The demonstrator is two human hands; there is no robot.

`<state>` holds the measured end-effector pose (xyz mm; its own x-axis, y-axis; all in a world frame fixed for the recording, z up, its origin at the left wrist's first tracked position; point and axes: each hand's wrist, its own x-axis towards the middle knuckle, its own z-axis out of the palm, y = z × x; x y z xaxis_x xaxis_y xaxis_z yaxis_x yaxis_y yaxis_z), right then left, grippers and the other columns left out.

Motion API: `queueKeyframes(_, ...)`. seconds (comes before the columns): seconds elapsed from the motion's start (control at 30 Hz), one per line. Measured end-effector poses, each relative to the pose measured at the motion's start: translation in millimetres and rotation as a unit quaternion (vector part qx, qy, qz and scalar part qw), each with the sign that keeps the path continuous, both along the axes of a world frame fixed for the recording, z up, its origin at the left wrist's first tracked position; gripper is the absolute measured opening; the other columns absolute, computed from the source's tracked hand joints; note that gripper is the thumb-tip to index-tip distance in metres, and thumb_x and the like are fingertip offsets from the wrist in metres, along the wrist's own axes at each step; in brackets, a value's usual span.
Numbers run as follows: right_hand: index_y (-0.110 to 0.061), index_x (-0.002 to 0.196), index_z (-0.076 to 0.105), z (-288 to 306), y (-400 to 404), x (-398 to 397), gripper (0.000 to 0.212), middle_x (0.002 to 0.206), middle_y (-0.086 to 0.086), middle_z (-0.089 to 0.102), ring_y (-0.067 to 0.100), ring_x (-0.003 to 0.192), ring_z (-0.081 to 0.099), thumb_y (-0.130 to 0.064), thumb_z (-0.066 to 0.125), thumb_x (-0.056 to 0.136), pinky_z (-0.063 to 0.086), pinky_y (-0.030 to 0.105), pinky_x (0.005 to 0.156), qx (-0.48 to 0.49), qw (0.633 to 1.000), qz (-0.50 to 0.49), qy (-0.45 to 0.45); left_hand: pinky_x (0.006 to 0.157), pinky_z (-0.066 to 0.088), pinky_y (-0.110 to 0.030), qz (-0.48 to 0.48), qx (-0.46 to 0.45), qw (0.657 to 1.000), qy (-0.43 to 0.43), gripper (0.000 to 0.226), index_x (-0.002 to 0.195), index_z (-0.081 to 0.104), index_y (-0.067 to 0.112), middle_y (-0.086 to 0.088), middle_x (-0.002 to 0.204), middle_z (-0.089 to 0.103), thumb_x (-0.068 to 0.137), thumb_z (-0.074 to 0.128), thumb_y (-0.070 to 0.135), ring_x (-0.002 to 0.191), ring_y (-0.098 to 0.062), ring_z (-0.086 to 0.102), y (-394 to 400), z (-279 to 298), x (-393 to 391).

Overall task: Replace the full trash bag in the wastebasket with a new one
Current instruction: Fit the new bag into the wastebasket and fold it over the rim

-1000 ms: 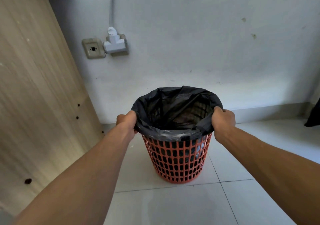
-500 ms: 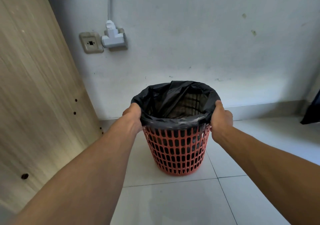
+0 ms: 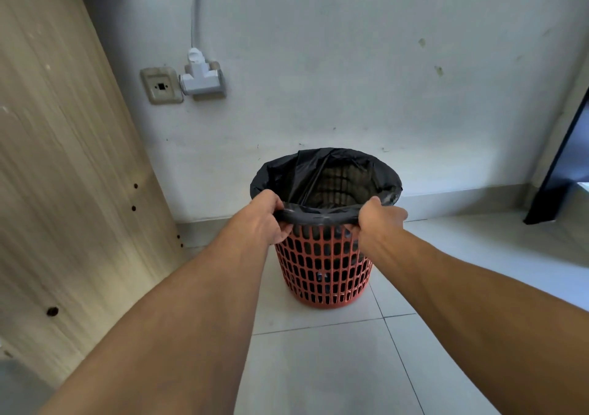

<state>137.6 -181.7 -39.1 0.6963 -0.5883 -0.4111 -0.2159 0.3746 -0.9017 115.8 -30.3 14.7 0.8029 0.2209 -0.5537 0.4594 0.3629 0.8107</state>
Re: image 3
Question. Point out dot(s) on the light wooden desk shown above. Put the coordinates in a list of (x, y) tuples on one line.
[(69, 175)]

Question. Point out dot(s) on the white plug adapter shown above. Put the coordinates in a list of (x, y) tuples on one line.
[(200, 81)]

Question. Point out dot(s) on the person's right forearm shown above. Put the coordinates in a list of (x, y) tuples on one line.
[(497, 318)]

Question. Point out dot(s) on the person's left hand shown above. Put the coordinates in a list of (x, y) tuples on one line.
[(257, 221)]

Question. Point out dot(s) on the red plastic mesh bin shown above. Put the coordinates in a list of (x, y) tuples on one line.
[(322, 286)]

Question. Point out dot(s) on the person's left forearm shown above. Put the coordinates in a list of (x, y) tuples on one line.
[(175, 327)]

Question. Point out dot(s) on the black flat panel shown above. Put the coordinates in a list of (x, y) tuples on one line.
[(557, 184)]

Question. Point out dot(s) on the person's right hand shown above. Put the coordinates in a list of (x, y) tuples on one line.
[(379, 226)]

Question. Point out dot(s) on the beige wall socket plate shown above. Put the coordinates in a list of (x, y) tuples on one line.
[(161, 86)]

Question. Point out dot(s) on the black plastic trash bag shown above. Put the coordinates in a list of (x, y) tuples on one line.
[(276, 175)]

